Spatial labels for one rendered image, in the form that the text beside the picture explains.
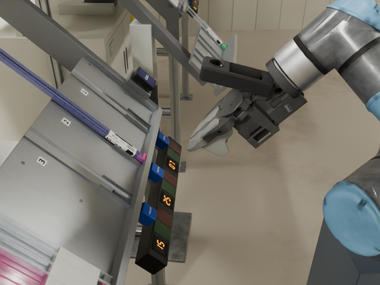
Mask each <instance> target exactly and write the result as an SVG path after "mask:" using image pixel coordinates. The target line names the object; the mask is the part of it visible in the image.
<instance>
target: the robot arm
mask: <svg viewBox="0 0 380 285"><path fill-rule="evenodd" d="M265 65H266V68H267V70H268V72H267V71H263V70H259V69H256V68H252V67H248V66H243V65H240V64H236V63H232V62H228V61H224V60H221V59H217V58H212V57H209V56H205V57H204V58H203V61H202V65H201V70H200V75H199V78H200V80H202V81H205V82H208V83H213V84H217V85H221V86H224V87H229V88H233V89H232V90H230V91H229V92H228V93H227V94H226V96H224V97H223V98H222V99H221V100H220V101H218V102H217V103H216V104H215V105H214V107H213V108H212V109H211V110H210V111H209V112H208V113H207V115H206V116H205V117H204V119H203V120H202V122H201V123H200V124H199V125H198V126H197V128H196V129H195V131H194V132H193V134H192V135H191V137H190V138H189V142H188V145H187V150H188V151H189V152H191V151H194V150H197V149H199V148H203V149H205V150H207V151H210V152H212V153H214V154H216V155H218V156H225V155H226V154H227V153H228V147H227V144H226V142H227V141H228V138H229V137H231V136H232V133H233V130H232V127H234V128H235V129H236V130H237V131H238V134H240V135H241V136H242V137H243V138H245V139H246V140H247V142H249V143H250V144H251V145H252V146H253V147H254V148H255V149H256V148H258V147H259V146H260V145H261V144H263V143H264V142H265V141H266V140H268V139H269V138H271V137H272V136H273V135H274V134H276V133H277V132H278V131H280V129H279V124H280V123H281V122H283V121H284V120H285V119H287V118H288V117H289V116H290V115H291V114H293V113H294V112H295V111H296V110H298V109H299V108H301V107H302V106H303V105H304V104H306V103H307V100H306V98H305V97H304V92H303V91H306V90H307V89H309V88H310V87H311V86H312V85H314V84H315V83H316V82H317V81H319V80H320V79H321V78H323V77H324V76H325V75H326V74H327V73H329V72H330V71H331V70H333V69H336V70H337V72H338V73H339V74H340V76H341V77H342V78H343V79H344V80H345V82H346V83H347V84H348V85H349V86H350V88H351V89H352V90H353V91H354V92H355V93H356V95H357V96H358V98H359V99H360V100H361V101H362V102H363V103H364V105H365V106H366V109H367V110H368V111H369V112H370V113H372V114H373V115H374V116H375V117H376V118H377V119H378V120H379V121H380V7H379V6H378V5H377V3H376V2H375V1H374V0H336V1H335V2H333V3H332V4H331V5H328V6H327V7H326V9H325V10H324V11H323V12H322V13H320V14H319V15H318V16H317V17H316V18H315V19H314V20H313V21H311V22H310V23H309V24H308V25H307V26H306V27H305V28H304V29H303V30H302V31H300V32H299V33H298V34H297V35H296V36H295V37H294V38H293V39H291V40H290V41H289V42H288V43H287V44H285V45H284V46H283V47H282V48H281V49H280V50H279V51H278V52H276V53H275V54H274V58H271V59H270V60H269V61H268V62H267V63H266V64H265ZM269 132H270V133H271V134H270V135H268V136H267V137H266V138H264V139H263V140H262V141H261V142H258V141H259V140H261V139H262V138H263V137H264V136H266V135H267V134H268V133H269ZM322 210H323V216H324V219H325V222H326V224H327V226H328V228H329V230H330V231H331V233H332V234H333V235H334V236H335V238H336V239H338V240H339V241H340V243H341V244H342V245H343V246H345V247H346V248H347V249H349V250H350V251H352V252H354V253H356V254H359V255H362V256H369V257H371V258H373V259H375V260H378V261H380V147H379V151H378V153H377V154H376V155H375V156H374V157H373V158H372V159H370V160H369V161H367V162H366V163H364V164H363V165H362V166H360V167H359V168H358V169H357V170H355V171H354V172H353V173H351V174H350V175H348V176H347V177H346V178H344V179H343V180H342V181H339V182H337V183H336V184H335V185H334V186H333V188H332V189H331V190H329V191H328V192H327V194H326V196H325V198H324V199H323V205H322Z"/></svg>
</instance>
